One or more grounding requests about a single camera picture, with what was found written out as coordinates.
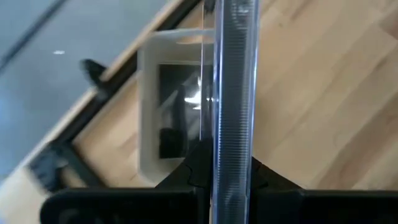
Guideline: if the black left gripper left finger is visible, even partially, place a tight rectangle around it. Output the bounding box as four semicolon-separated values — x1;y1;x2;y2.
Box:
39;138;215;224

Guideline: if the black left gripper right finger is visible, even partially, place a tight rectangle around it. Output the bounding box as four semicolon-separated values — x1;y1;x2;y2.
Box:
249;156;398;224

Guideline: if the clear jewel case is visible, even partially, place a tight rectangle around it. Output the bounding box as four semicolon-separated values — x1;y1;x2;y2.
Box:
200;0;261;224

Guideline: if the white plastic bin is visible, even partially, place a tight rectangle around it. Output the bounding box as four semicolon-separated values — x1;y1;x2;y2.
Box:
136;27;216;185

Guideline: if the black table bracket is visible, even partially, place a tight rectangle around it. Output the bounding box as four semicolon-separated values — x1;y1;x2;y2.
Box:
79;58;108;90
27;141;105;194

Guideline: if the black table edge rail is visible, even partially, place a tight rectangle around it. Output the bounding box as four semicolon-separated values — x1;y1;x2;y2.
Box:
46;0;206;151

